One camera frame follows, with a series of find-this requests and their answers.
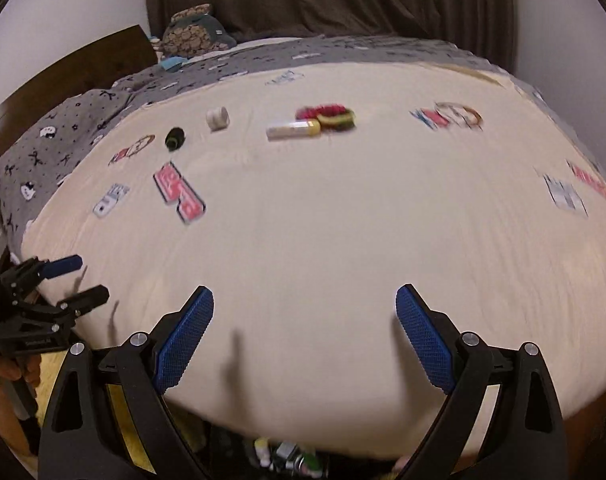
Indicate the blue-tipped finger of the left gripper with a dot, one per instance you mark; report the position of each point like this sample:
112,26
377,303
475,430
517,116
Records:
54,269

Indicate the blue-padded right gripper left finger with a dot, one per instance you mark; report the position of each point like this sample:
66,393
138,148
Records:
81,438

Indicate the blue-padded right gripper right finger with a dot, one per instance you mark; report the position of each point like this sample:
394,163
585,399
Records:
525,438

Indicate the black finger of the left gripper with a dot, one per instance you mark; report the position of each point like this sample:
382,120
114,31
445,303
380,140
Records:
84,302

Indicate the yellow bottle black cap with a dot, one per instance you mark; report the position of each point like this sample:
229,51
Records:
175,139

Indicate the person's left hand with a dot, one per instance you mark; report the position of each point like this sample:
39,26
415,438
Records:
27,368

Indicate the grey patterned pillow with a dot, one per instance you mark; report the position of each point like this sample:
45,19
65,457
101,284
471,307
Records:
34,167

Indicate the dark wooden headboard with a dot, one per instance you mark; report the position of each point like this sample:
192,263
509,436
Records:
95,66

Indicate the small blue item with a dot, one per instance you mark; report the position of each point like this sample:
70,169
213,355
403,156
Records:
173,63

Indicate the cream cartoon print blanket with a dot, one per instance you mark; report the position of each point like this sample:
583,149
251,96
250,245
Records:
308,349

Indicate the brown patterned plush toy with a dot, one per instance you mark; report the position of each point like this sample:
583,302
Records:
193,32

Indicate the white tube yellow cap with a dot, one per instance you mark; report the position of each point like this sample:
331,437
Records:
297,129

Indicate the grey patterned bed sheet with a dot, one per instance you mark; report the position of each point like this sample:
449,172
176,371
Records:
283,57

